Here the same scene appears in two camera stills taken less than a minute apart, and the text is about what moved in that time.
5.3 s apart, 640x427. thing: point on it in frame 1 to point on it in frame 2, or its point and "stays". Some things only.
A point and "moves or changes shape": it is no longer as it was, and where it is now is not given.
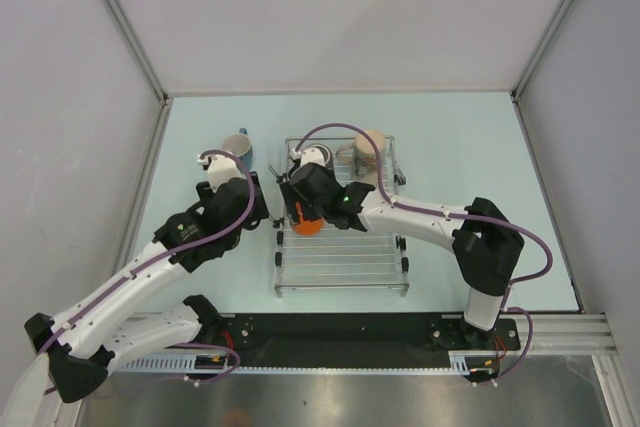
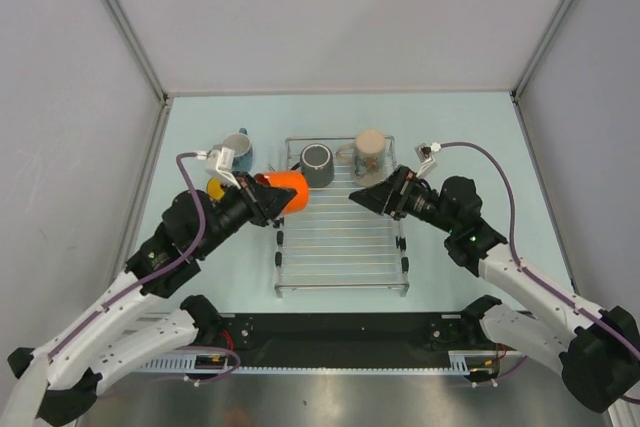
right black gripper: [292, 196] to [400, 184]
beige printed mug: [364, 154] stays
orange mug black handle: [307, 227] moves or changes shape
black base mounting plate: [338, 340] stays
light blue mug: [240, 144] stays
